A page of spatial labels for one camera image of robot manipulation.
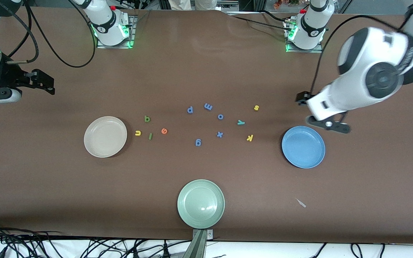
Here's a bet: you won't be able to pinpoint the person beige trousers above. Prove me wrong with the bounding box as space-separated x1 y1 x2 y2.
169 0 218 10

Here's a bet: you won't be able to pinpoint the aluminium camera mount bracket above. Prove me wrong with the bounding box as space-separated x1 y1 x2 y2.
182 229 214 258

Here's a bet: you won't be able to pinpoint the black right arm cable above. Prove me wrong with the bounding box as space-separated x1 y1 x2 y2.
0 0 96 68

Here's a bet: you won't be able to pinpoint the blue plate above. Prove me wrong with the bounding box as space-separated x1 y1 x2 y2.
281 126 326 169

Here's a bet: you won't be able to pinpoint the beige plate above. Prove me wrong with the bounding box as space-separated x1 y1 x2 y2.
84 116 128 158

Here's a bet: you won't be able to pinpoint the black cable on table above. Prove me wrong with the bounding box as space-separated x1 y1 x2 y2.
232 11 295 32

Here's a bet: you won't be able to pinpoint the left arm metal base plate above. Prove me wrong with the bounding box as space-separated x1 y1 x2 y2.
285 20 323 53

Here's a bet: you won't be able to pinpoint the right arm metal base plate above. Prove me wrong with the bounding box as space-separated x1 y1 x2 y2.
96 14 136 49

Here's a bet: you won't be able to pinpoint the green plate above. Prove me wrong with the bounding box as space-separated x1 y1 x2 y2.
177 179 226 229

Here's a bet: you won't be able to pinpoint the orange red decoration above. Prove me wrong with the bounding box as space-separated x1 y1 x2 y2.
273 0 300 9

